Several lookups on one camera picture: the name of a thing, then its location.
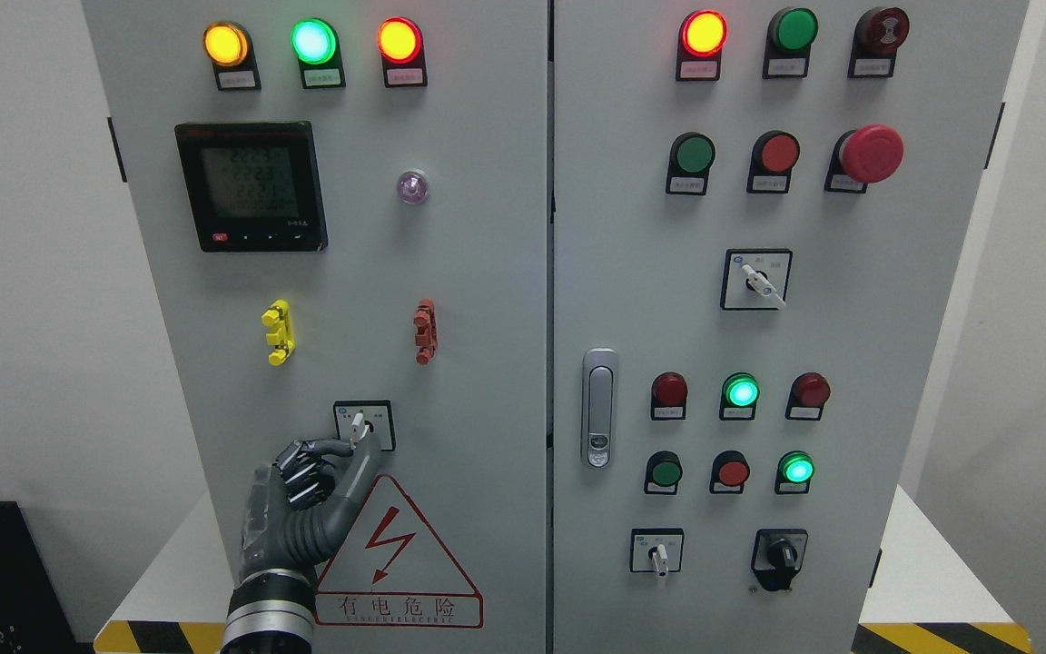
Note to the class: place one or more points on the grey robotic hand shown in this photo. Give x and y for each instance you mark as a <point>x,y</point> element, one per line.
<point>302,506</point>

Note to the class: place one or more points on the white rotary selector switch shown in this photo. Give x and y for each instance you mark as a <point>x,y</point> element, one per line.
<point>377,417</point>

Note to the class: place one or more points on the silver black robot forearm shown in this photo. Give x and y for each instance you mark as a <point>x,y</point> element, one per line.
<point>271,611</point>

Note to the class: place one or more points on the yellow indicator light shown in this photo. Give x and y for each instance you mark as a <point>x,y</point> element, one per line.
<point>230,49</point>

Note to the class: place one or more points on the red electrical warning sticker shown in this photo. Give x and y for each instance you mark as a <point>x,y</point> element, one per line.
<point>393,571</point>

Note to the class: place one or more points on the grey left cabinet door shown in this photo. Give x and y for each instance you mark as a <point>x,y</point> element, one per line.
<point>471,425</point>

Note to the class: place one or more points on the grey cabinet door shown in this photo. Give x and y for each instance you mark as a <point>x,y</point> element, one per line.
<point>471,425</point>
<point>641,271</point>

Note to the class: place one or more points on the black digital power meter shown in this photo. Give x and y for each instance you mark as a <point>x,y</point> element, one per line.
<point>253,187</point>

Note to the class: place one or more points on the clear white indicator lamp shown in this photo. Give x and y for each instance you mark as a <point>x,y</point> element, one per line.
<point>413,187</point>

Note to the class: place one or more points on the dark red indicator lower left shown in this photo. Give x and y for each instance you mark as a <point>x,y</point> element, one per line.
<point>668,395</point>

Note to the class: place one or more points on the dark red indicator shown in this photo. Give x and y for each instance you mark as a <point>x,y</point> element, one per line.
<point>668,395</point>
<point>807,398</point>

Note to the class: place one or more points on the red push button lower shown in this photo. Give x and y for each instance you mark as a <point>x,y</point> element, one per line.
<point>729,473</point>

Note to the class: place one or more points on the green lit indicator lower middle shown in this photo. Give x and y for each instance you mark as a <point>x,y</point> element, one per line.
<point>739,396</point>

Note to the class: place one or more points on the green indicator light top left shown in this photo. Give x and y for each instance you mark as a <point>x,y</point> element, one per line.
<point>317,50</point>

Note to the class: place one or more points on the red indicator light top left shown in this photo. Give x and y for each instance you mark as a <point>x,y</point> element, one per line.
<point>401,48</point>

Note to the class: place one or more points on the green lit push button lower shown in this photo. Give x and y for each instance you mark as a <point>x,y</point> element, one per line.
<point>794,473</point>

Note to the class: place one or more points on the dark red indicator lower right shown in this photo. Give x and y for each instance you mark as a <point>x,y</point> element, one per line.
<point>807,398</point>

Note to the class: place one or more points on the green push button second row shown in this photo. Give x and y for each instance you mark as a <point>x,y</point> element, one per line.
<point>689,162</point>

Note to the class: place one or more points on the grey right cabinet door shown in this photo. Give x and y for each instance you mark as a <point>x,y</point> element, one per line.
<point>641,271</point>

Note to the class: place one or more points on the red push button second row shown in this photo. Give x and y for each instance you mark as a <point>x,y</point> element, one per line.
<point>773,157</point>

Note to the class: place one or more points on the red lit indicator top right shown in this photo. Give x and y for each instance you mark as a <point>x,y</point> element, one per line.
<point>702,36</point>

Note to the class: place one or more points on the white platform with hazard stripes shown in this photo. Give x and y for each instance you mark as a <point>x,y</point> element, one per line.
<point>924,599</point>

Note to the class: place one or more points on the red emergency stop button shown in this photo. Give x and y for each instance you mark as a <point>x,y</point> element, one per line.
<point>863,156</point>

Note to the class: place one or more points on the green push button top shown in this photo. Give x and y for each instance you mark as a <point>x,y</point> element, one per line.
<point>789,37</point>

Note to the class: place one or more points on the dark red buzzer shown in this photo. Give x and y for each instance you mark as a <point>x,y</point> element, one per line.
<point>878,35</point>

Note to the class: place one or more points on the silver door lock handle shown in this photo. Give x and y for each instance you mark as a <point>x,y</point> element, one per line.
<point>597,408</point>

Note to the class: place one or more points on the white rotary switch bottom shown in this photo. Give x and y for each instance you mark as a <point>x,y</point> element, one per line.
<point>656,551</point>

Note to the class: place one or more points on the black rotary knob switch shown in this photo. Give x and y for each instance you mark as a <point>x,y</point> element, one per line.
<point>778,557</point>

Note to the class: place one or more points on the white rotary switch upper right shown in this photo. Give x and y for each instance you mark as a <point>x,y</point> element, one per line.
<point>755,279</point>

